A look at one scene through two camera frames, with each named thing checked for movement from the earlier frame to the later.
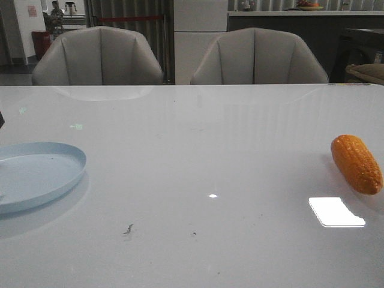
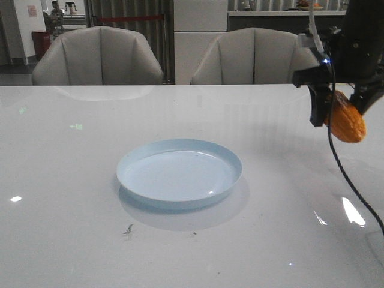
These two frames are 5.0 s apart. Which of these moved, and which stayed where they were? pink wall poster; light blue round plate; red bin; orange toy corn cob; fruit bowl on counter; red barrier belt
Moved: orange toy corn cob; light blue round plate
Stayed: red bin; red barrier belt; pink wall poster; fruit bowl on counter
